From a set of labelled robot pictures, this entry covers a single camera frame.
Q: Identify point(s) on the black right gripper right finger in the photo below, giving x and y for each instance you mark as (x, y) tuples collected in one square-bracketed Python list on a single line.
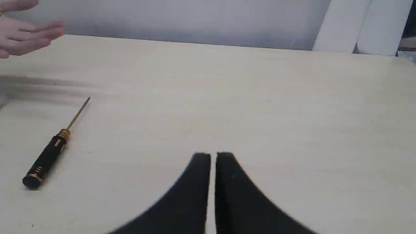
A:
[(242, 208)]

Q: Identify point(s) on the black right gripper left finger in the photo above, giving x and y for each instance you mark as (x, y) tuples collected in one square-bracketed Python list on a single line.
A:
[(182, 209)]

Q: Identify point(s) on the person's open hand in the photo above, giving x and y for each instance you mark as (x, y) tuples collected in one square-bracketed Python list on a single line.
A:
[(19, 37)]

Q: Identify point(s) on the white foam panel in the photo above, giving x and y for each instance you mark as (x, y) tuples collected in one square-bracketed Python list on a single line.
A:
[(371, 27)]

